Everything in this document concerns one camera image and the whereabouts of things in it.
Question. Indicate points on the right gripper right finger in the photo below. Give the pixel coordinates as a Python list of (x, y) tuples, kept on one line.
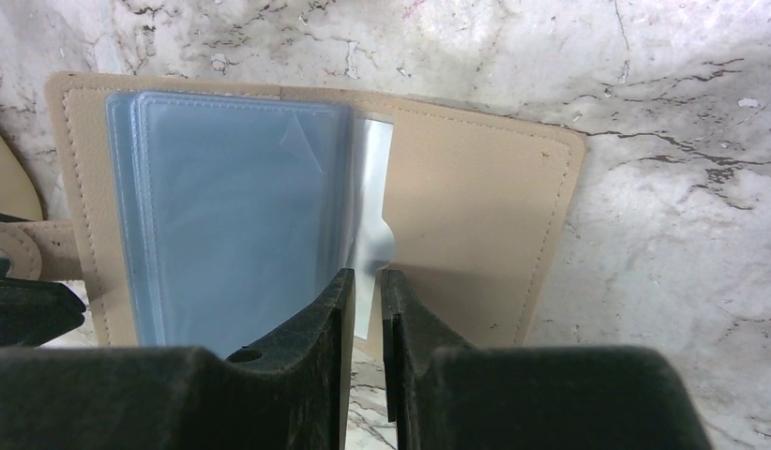
[(444, 393)]

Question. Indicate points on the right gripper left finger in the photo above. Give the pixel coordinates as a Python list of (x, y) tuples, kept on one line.
[(286, 390)]

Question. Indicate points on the beige oval tray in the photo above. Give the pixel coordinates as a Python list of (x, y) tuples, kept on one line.
[(18, 197)]

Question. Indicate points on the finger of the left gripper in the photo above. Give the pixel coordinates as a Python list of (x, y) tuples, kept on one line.
[(34, 312)]

